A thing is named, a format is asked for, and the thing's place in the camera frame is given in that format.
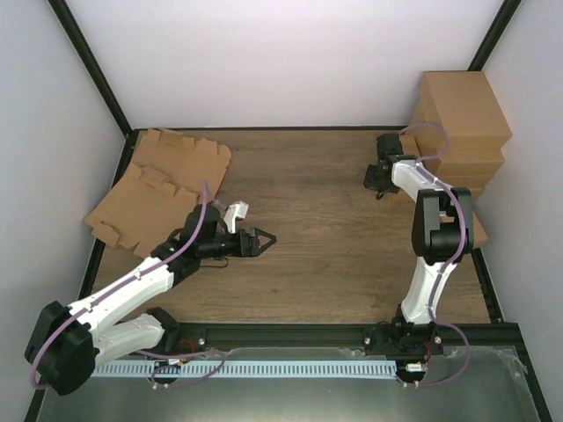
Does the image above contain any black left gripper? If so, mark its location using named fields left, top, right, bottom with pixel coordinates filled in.
left=200, top=229, right=277, bottom=259

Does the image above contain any cardboard box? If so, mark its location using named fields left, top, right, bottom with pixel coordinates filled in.
left=399, top=135, right=420, bottom=157

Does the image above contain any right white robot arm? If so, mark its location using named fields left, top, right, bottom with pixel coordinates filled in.
left=364, top=134, right=474, bottom=356

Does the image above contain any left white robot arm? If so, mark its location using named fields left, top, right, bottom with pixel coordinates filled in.
left=24, top=201, right=277, bottom=396

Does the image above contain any top large folded box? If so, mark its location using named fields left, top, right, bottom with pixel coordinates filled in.
left=415, top=71, right=512, bottom=149

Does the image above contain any small folded box front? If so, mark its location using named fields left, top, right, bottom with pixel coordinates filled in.
left=473, top=215, right=489, bottom=249

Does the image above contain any flat cardboard blank stack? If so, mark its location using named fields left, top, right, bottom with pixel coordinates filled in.
left=132, top=129, right=232, bottom=196

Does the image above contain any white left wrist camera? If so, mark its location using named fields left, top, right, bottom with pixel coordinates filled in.
left=223, top=200, right=249, bottom=234

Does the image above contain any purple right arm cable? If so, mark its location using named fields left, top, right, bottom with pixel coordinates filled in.
left=398, top=123, right=472, bottom=388

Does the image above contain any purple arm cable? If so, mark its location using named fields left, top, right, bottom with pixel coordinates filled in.
left=28, top=180, right=231, bottom=391
left=398, top=123, right=472, bottom=388

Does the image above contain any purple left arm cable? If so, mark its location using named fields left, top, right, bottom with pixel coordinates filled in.
left=28, top=180, right=231, bottom=391

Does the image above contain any black aluminium frame rail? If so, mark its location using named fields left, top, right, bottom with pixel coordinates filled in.
left=56, top=322, right=524, bottom=353

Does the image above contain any right black frame post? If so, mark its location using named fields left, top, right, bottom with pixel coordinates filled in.
left=467, top=0, right=522, bottom=71

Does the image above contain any black frame post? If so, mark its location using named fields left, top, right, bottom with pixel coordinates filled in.
left=47, top=0, right=133, bottom=133
left=467, top=0, right=522, bottom=71

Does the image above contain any light blue slotted cable duct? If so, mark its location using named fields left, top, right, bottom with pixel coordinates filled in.
left=92, top=360, right=397, bottom=380

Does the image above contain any left black frame post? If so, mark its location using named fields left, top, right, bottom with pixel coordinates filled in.
left=47, top=0, right=133, bottom=133

